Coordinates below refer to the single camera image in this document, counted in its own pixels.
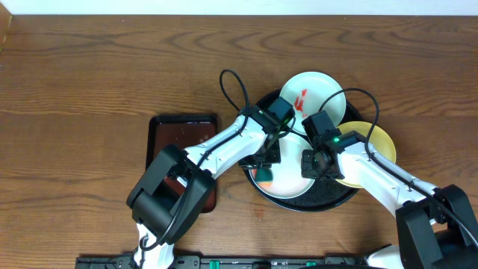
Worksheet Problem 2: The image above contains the green sponge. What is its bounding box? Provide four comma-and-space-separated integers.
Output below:
254, 167, 273, 183

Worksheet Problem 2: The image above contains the yellow plate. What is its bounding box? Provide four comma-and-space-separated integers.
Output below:
335, 120, 397, 189

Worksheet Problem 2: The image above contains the mint plate with red streak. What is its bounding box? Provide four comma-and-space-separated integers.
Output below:
279, 72, 347, 135

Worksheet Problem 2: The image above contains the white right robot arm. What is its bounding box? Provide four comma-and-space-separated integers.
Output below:
301, 132, 477, 269

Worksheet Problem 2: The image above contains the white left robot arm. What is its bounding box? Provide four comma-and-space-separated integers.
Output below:
126, 105, 294, 268

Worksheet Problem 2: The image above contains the round black tray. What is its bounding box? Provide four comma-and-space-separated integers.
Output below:
243, 89, 364, 212

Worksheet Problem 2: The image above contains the rectangular dark red tray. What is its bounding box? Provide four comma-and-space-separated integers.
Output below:
146, 114, 217, 213

